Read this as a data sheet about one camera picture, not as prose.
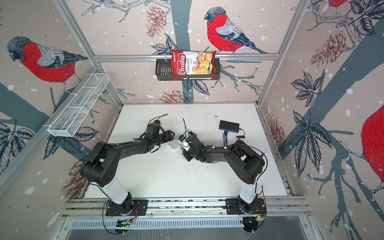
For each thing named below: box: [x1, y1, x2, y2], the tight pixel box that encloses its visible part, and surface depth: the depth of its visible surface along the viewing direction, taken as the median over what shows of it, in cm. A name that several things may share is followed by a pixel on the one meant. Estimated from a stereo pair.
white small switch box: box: [166, 136, 181, 150], surface depth 96 cm
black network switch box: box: [218, 120, 240, 133], surface depth 106 cm
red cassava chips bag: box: [171, 49, 217, 81], surface depth 90 cm
